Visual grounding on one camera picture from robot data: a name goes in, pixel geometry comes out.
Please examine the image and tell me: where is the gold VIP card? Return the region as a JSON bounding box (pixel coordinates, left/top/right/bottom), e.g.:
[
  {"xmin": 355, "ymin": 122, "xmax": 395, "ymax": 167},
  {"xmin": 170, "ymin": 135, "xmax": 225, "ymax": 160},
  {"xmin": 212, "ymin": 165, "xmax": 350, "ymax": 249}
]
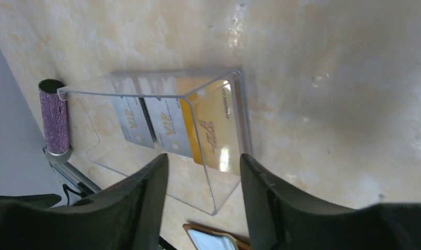
[{"xmin": 179, "ymin": 80, "xmax": 240, "ymax": 176}]

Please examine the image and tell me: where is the brown leather card holder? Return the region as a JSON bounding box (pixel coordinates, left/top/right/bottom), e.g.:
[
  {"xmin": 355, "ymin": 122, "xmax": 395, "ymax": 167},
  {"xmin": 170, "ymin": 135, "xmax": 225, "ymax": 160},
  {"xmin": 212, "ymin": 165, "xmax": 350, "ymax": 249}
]
[{"xmin": 183, "ymin": 223, "xmax": 252, "ymax": 250}]

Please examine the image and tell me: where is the purple glitter microphone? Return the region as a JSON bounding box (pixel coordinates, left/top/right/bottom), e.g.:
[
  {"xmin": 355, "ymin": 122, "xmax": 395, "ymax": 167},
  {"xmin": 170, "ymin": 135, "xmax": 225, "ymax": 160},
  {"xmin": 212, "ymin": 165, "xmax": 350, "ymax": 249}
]
[{"xmin": 38, "ymin": 79, "xmax": 72, "ymax": 164}]

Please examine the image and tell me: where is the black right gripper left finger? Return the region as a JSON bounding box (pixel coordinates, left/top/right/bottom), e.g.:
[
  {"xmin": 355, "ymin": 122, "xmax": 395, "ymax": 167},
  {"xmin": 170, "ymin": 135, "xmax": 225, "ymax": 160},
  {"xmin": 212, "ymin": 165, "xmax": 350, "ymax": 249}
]
[{"xmin": 0, "ymin": 154, "xmax": 169, "ymax": 249}]

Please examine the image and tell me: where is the clear plastic card box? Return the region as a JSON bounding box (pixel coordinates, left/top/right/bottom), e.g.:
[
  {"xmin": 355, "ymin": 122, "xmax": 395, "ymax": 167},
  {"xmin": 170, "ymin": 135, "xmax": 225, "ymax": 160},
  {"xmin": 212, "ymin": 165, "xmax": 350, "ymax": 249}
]
[{"xmin": 57, "ymin": 68, "xmax": 251, "ymax": 216}]

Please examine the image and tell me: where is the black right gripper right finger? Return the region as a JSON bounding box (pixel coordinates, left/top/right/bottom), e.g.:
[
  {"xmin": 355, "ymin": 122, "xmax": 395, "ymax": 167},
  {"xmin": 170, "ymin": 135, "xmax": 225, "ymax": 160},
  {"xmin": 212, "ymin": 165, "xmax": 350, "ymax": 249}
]
[{"xmin": 240, "ymin": 154, "xmax": 421, "ymax": 249}]

